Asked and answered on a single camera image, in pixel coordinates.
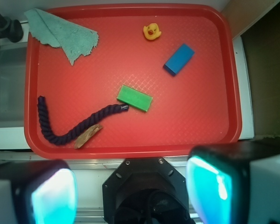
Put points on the green rectangular block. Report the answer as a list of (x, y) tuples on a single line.
[(134, 98)]

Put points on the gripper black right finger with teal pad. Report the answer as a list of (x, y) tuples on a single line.
[(235, 183)]

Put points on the teal cloth rag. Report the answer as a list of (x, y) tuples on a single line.
[(73, 39)]

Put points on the metal sink basin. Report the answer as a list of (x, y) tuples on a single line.
[(12, 84)]

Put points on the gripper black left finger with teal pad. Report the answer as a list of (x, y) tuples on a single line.
[(37, 192)]

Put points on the brown wood piece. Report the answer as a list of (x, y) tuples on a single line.
[(86, 135)]

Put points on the red plastic tray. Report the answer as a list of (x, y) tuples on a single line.
[(200, 105)]

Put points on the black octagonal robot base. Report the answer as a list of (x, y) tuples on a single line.
[(146, 191)]

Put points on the yellow rubber duck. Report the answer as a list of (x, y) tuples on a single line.
[(151, 31)]

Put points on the blue rectangular block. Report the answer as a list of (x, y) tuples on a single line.
[(178, 60)]

